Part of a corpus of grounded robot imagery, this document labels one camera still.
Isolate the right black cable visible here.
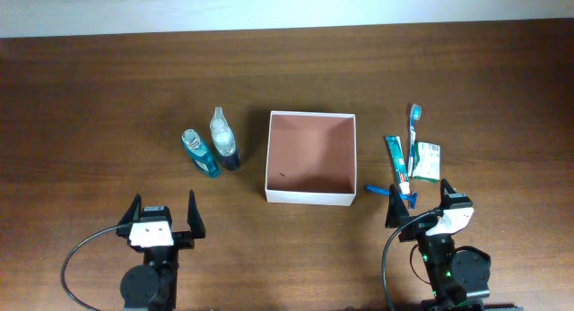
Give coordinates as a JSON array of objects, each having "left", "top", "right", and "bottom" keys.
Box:
[{"left": 381, "top": 208, "right": 445, "bottom": 311}]

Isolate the blue white toothbrush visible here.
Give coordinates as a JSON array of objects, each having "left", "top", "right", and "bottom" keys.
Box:
[{"left": 407, "top": 104, "right": 422, "bottom": 177}]

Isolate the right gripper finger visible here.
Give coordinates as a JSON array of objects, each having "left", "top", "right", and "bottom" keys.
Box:
[
  {"left": 440, "top": 178, "right": 457, "bottom": 197},
  {"left": 385, "top": 185, "right": 409, "bottom": 229}
]

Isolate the white cardboard box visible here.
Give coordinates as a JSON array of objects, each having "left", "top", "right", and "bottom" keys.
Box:
[{"left": 265, "top": 110, "right": 358, "bottom": 206}]

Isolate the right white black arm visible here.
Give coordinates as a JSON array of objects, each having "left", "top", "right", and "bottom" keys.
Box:
[{"left": 381, "top": 178, "right": 520, "bottom": 311}]

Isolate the blue disposable razor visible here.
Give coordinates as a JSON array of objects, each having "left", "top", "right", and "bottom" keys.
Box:
[{"left": 366, "top": 185, "right": 418, "bottom": 209}]

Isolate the left black cable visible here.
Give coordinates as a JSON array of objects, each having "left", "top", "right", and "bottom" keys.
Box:
[{"left": 60, "top": 224, "right": 131, "bottom": 311}]

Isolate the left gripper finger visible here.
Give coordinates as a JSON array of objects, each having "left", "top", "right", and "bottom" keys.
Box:
[
  {"left": 118, "top": 194, "right": 142, "bottom": 226},
  {"left": 187, "top": 190, "right": 206, "bottom": 238}
]

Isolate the green white soap packet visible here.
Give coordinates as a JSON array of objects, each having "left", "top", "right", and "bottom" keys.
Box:
[{"left": 412, "top": 142, "right": 441, "bottom": 183}]

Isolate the teal mouthwash bottle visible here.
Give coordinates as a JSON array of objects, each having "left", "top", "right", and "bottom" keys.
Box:
[{"left": 181, "top": 129, "right": 221, "bottom": 177}]

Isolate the clear foam soap bottle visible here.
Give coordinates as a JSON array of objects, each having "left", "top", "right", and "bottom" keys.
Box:
[{"left": 210, "top": 107, "right": 240, "bottom": 171}]

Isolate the black cable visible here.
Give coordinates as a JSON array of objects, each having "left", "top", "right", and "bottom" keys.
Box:
[
  {"left": 381, "top": 208, "right": 445, "bottom": 311},
  {"left": 60, "top": 224, "right": 131, "bottom": 311}
]

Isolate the teal toothpaste tube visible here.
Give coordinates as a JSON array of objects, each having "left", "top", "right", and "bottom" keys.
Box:
[{"left": 385, "top": 135, "right": 411, "bottom": 195}]

